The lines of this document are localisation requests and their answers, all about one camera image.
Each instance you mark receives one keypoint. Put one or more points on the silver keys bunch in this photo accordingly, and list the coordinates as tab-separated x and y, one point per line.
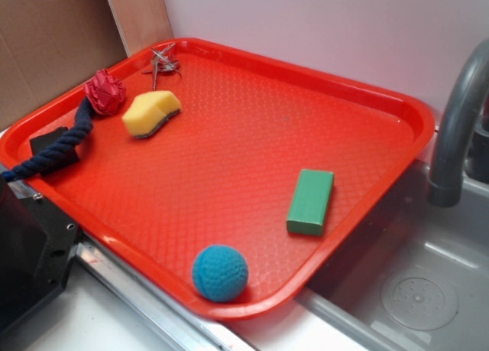
162	62

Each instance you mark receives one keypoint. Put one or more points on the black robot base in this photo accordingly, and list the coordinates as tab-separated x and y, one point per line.
38	243

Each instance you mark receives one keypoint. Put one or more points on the red plastic tray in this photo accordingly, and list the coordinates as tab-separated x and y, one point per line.
223	172

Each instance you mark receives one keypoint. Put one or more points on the green rectangular block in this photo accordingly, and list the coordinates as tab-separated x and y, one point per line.
310	203

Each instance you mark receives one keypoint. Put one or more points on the blue crochet ball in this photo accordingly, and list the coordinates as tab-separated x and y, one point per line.
220	273

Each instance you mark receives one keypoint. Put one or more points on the yellow sponge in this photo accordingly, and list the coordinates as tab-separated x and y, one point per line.
149	111

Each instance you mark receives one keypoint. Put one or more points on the wooden board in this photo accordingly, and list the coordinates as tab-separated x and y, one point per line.
141	23

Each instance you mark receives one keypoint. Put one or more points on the grey toy sink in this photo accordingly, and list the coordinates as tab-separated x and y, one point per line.
411	276

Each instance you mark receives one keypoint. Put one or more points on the black cube block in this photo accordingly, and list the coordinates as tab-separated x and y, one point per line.
39	143

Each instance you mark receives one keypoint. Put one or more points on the grey toy faucet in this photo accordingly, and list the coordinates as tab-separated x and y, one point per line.
462	141

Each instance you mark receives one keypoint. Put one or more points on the brown cardboard panel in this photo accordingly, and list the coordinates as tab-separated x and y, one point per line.
50	46

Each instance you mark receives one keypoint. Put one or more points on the red knot blue rope toy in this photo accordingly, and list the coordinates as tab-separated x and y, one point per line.
103	95

